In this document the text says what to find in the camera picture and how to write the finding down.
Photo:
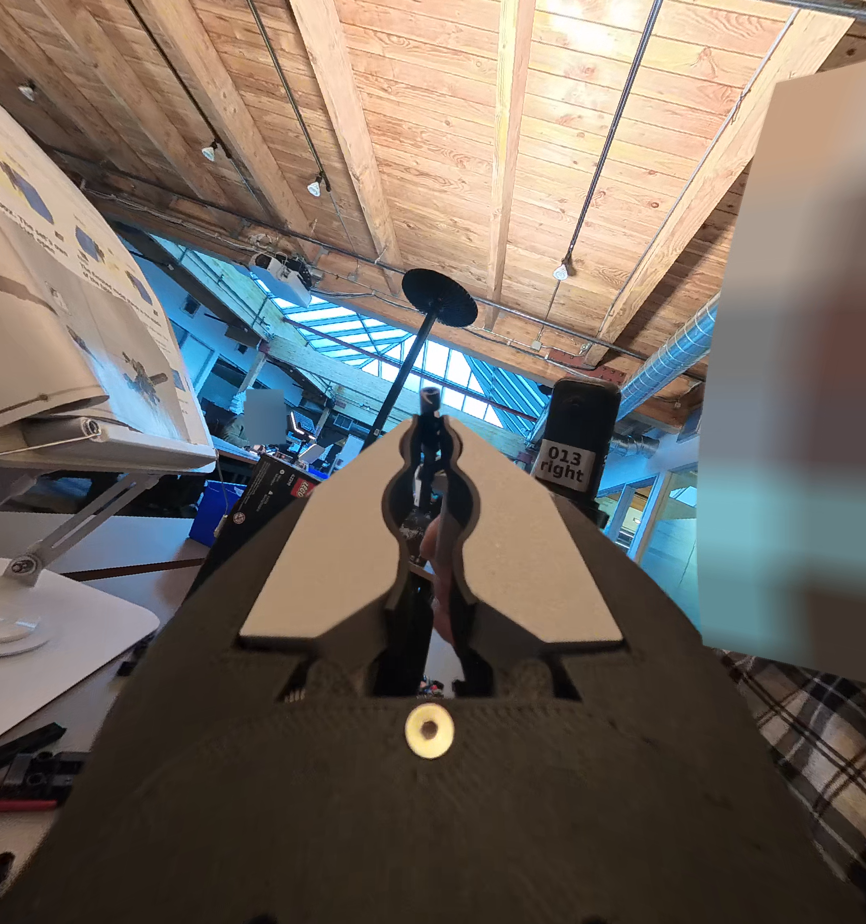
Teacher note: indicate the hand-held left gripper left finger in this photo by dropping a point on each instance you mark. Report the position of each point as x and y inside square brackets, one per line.
[317, 577]

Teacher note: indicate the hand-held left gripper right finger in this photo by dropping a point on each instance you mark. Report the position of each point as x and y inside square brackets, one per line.
[541, 577]

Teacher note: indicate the black toy axle connector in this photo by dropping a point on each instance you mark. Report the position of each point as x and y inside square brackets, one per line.
[427, 483]

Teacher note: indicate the toy instruction booklet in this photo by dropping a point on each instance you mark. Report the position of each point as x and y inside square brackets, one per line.
[43, 303]

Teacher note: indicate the grey desk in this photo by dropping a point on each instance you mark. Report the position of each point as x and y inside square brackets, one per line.
[115, 541]

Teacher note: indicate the person's right hand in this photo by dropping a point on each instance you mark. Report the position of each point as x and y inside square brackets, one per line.
[436, 570]

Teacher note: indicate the toy truck set box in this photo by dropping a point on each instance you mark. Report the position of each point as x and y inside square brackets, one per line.
[274, 491]

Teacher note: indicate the blue storage bin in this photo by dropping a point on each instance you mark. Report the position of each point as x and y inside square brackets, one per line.
[220, 512]

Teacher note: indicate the ceiling spot lamp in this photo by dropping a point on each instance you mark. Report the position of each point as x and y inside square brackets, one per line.
[317, 185]
[564, 271]
[27, 92]
[210, 150]

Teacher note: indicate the black vertical pole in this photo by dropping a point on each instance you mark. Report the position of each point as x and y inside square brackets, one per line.
[440, 296]

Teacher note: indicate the white book stand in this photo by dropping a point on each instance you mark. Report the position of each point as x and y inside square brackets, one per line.
[79, 613]

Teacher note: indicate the white ceiling projector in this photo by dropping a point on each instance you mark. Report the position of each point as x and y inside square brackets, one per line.
[281, 278]

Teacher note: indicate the pile of black toy beams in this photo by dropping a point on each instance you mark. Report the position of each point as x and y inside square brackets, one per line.
[35, 776]

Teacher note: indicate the red thin toy axle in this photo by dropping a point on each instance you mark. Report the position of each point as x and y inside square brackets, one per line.
[14, 805]

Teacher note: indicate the silver ventilation duct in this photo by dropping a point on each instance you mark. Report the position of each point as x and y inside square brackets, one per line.
[671, 354]

